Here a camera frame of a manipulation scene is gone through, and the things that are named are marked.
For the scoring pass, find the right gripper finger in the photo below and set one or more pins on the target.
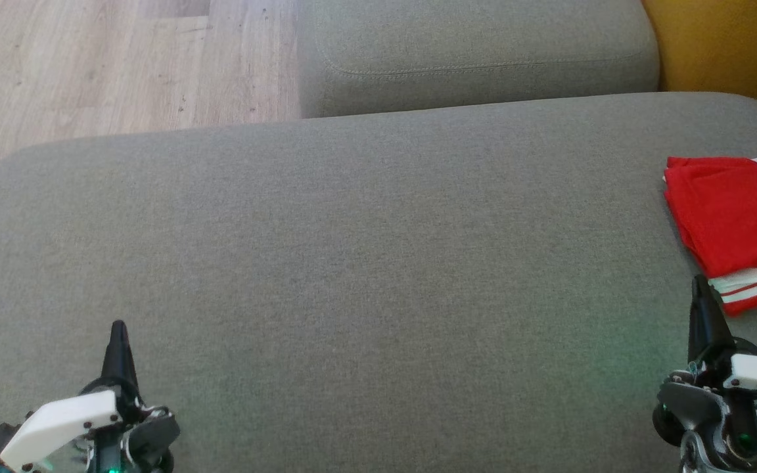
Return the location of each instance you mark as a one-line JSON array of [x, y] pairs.
[[706, 322]]

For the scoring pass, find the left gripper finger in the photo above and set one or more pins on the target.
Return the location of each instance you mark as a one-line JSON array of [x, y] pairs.
[[119, 361]]

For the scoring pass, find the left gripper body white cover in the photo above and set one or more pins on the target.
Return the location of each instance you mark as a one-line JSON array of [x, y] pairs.
[[63, 424]]

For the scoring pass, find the red t-shirt white sleeves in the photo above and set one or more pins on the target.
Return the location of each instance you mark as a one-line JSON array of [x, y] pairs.
[[740, 223]]

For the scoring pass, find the large grey sofa seat cushion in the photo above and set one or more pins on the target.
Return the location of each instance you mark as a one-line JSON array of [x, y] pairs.
[[352, 276]]

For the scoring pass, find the small grey sofa cushion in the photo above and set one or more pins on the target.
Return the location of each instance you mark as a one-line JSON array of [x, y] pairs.
[[483, 52]]

